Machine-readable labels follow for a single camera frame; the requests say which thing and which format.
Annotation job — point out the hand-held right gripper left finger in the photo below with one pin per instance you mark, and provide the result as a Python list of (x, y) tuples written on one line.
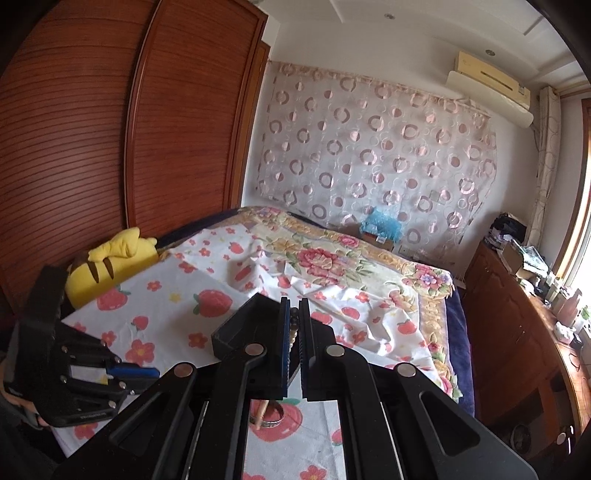
[(284, 350)]

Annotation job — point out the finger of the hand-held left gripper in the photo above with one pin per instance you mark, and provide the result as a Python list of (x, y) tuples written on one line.
[(99, 390), (136, 370)]

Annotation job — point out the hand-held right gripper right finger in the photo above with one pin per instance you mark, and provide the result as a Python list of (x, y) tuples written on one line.
[(305, 350)]

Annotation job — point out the wooden hairpin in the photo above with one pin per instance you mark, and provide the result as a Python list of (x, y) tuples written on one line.
[(261, 413)]

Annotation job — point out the silver bangle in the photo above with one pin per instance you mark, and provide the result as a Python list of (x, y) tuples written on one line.
[(276, 420)]

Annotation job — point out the strawberry print bed sheet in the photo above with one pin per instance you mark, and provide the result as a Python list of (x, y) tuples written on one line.
[(184, 323)]

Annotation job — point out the floral blanket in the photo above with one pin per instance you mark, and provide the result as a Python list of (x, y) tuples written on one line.
[(332, 258)]

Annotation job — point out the yellow plush toy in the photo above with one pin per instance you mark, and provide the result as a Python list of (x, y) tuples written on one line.
[(115, 258)]

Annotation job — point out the small cardboard box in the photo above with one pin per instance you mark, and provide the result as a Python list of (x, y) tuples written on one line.
[(374, 244)]

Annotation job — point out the blue plastic bag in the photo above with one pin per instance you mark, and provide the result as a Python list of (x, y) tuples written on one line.
[(381, 224)]

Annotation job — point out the dark blue bed sheet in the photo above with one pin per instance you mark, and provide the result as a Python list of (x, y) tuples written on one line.
[(461, 346)]

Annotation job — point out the brown wooden cabinet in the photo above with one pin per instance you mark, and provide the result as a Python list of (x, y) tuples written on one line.
[(508, 346)]

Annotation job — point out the circle-patterned sheer curtain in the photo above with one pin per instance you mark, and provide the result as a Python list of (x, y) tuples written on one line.
[(369, 152)]

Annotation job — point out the open cardboard box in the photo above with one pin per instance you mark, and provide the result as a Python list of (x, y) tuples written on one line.
[(513, 256)]

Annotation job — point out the brown wooden wardrobe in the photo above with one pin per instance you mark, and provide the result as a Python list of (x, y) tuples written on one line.
[(92, 138)]

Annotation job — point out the pile of dark clothes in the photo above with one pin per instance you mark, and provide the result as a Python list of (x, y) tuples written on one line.
[(508, 228)]

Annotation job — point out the beige window curtain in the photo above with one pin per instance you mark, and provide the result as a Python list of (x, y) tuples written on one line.
[(545, 161)]

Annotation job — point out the window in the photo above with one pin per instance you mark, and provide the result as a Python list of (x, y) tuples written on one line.
[(579, 207)]

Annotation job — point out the cream wall air conditioner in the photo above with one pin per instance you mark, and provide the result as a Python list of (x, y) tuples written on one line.
[(489, 90)]

